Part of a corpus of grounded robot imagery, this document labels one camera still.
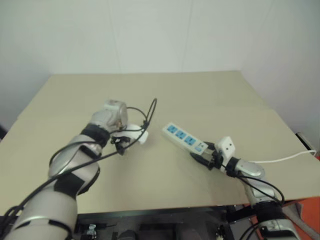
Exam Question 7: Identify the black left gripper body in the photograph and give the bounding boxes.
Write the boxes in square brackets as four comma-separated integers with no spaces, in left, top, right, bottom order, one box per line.
[110,134,132,151]

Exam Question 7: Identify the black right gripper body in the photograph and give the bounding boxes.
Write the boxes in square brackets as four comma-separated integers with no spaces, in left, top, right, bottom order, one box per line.
[199,143,225,172]

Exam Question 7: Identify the white power strip blue sockets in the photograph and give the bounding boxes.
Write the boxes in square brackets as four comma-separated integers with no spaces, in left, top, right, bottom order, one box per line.
[161,122,210,156]

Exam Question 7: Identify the white plug adapter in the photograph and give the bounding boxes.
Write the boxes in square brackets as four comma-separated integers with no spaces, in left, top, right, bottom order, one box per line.
[124,123,150,145]

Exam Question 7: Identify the orange object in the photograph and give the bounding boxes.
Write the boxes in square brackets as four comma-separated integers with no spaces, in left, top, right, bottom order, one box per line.
[298,197,320,240]

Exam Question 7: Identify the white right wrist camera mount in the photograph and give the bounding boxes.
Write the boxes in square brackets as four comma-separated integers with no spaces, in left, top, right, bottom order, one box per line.
[215,135,237,164]

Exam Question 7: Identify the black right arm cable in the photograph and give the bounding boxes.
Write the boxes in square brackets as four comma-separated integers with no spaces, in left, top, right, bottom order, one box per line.
[219,159,286,240]

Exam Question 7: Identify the white power strip cord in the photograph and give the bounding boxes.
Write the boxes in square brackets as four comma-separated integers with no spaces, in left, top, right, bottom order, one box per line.
[249,149,317,165]

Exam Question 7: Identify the black table frame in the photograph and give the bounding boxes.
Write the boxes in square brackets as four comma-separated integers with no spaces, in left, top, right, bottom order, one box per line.
[74,203,256,240]

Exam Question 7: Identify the small metal bracket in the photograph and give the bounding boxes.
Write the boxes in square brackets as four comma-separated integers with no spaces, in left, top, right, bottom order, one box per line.
[85,223,98,237]

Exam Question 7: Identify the grey strap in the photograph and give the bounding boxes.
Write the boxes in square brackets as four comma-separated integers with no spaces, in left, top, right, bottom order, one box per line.
[284,201,316,240]

